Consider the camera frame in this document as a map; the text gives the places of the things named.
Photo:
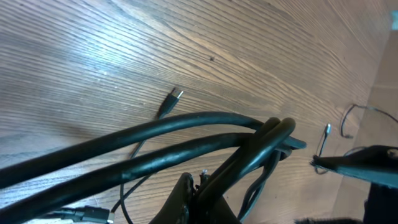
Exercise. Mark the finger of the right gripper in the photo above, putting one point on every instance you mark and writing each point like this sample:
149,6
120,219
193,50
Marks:
328,221
376,164

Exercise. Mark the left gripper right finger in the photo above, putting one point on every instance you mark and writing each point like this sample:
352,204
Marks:
219,213

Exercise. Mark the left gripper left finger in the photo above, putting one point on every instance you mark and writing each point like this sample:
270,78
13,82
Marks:
176,208

